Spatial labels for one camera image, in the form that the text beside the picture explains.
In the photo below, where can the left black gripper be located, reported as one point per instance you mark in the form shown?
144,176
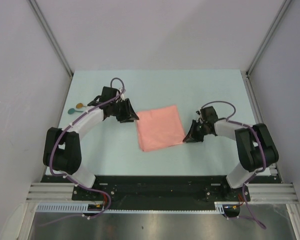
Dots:
128,109

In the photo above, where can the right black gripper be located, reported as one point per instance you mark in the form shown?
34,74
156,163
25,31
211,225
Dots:
192,136

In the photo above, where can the pink satin napkin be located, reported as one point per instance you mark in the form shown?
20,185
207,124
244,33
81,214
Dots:
159,128

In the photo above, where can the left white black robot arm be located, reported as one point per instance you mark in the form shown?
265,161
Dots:
62,150

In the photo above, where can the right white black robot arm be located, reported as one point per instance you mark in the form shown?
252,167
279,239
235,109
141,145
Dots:
255,146

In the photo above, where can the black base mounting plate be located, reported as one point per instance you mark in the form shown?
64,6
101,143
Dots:
163,192

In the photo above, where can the gold spoon teal handle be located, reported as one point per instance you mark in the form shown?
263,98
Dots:
80,106

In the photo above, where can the right aluminium table rail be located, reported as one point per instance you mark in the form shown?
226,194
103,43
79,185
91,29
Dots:
262,110

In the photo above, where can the white slotted cable duct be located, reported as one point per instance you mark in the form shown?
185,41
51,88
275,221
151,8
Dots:
95,208

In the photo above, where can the front aluminium cross rail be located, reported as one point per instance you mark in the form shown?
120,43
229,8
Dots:
260,193

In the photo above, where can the left aluminium frame post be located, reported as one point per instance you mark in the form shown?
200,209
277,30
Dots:
39,15

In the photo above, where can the aluminium frame post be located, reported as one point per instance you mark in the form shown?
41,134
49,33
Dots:
39,15
269,35

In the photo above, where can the right aluminium frame post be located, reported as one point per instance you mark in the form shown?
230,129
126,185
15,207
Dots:
269,35

